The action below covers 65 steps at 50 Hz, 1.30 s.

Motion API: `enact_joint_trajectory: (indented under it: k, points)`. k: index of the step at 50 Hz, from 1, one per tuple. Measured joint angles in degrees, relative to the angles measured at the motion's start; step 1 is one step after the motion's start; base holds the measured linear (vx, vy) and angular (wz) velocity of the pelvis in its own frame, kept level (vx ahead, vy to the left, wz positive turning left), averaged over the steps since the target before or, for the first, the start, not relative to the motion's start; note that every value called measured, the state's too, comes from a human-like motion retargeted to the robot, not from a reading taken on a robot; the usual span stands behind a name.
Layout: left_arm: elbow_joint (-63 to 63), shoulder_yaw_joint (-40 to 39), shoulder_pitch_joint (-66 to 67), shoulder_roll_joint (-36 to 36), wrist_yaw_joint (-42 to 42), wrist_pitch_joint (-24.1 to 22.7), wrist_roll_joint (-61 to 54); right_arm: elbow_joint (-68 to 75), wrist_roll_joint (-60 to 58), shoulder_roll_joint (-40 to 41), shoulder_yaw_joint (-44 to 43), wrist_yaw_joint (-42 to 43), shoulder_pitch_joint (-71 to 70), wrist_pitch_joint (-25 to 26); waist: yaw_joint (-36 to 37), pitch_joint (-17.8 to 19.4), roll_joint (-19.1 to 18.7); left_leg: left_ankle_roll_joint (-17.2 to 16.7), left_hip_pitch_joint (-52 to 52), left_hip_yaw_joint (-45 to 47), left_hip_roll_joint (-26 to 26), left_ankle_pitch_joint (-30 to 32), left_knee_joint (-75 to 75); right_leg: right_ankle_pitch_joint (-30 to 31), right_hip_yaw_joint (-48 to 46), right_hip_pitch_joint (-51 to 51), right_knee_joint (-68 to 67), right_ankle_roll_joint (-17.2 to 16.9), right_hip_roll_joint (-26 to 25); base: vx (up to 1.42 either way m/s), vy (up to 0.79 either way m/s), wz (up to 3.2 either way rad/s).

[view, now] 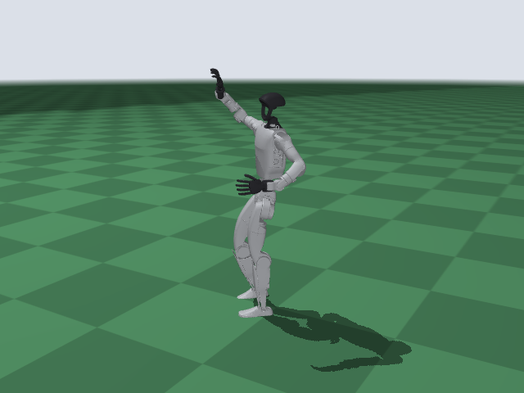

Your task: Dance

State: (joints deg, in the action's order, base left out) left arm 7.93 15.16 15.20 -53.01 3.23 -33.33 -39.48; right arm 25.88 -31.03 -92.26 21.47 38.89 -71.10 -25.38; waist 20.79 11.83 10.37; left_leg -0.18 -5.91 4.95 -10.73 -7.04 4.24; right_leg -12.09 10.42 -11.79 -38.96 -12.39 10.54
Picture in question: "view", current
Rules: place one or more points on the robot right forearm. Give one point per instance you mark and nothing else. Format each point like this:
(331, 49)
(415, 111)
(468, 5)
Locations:
(229, 102)

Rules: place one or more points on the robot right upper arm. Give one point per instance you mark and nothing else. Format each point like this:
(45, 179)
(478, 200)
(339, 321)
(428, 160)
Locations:
(249, 121)

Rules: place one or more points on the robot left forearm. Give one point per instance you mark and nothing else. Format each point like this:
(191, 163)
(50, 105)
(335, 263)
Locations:
(287, 178)

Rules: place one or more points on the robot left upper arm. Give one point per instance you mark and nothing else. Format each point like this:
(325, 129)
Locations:
(283, 142)

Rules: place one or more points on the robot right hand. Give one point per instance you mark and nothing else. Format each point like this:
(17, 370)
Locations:
(220, 87)

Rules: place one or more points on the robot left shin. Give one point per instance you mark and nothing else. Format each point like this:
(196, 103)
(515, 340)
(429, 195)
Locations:
(261, 276)

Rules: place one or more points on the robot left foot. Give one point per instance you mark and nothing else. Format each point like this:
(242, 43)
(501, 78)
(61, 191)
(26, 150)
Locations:
(254, 312)

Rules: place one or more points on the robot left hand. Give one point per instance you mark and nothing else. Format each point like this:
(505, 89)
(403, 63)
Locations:
(255, 185)

